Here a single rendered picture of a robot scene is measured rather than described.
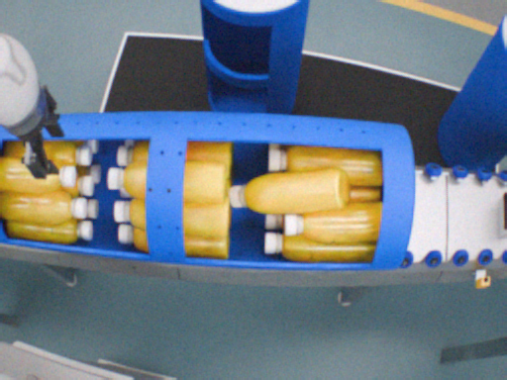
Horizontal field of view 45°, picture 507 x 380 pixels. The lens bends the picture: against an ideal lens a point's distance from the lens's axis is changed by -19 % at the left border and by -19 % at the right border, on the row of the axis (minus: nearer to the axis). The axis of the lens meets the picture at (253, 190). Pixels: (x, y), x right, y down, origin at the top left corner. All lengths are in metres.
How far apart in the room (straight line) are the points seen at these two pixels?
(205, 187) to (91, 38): 1.64
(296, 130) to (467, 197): 0.52
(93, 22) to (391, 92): 1.25
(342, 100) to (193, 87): 0.50
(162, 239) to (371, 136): 0.41
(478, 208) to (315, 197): 0.52
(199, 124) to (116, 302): 1.28
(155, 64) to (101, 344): 1.03
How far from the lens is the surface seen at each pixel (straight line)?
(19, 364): 1.44
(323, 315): 2.43
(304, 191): 1.27
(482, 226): 1.62
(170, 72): 2.50
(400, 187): 1.25
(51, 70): 2.79
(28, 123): 0.96
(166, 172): 1.23
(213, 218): 1.30
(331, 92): 2.47
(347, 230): 1.31
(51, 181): 1.32
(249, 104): 2.42
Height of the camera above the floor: 2.41
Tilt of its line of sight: 75 degrees down
